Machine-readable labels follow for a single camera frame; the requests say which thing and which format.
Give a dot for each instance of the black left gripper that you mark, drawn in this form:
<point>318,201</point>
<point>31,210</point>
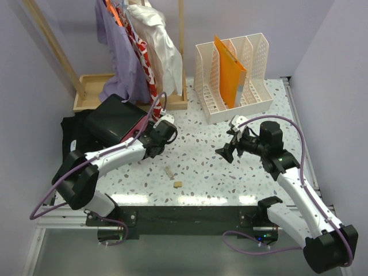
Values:
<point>155,148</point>

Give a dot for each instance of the aluminium frame rail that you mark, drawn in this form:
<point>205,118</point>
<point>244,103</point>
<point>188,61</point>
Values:
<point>326,114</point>

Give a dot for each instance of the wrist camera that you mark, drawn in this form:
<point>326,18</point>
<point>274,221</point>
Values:
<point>235,123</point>
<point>168,117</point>

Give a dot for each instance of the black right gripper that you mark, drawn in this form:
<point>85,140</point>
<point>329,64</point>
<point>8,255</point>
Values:
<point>228,149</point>

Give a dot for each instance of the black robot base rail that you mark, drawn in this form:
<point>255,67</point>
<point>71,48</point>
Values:
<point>183,220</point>

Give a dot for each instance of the orange clothes hanger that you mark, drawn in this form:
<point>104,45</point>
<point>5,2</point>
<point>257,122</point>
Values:
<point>114,8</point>

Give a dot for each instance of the white hanging garment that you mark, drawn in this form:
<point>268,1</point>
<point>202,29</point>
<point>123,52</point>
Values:
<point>166,61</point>

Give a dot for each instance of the beige worn eraser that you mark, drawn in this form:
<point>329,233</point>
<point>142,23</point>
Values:
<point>169,173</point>

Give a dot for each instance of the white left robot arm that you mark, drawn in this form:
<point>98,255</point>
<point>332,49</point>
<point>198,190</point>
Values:
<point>76,180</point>

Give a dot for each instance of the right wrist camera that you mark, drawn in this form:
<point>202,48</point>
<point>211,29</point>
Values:
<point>235,123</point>

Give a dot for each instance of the orange clip folder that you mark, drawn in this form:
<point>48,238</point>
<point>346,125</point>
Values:
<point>232,73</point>

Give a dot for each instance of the red poppy print garment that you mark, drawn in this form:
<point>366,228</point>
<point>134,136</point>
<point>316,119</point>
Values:
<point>141,50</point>

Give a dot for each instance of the small tan eraser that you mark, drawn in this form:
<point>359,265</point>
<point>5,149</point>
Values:
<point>177,184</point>

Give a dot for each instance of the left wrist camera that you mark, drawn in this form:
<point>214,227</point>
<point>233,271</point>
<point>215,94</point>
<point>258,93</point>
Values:
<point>168,117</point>

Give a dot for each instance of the wooden clothes rack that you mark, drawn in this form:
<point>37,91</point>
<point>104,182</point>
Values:
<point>87,86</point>

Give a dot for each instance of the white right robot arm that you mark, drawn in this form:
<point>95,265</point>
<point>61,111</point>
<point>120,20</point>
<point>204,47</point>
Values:
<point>324,240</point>

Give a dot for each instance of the pink top drawer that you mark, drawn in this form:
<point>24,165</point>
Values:
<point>140,125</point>

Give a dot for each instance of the black cloth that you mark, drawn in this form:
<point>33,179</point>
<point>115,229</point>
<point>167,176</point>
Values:
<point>76,136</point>

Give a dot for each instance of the purple hanging shirt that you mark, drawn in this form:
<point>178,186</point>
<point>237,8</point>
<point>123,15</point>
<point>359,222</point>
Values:
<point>129,80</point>

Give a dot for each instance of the cream plastic file organizer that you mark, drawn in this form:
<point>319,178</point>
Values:
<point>252,51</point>

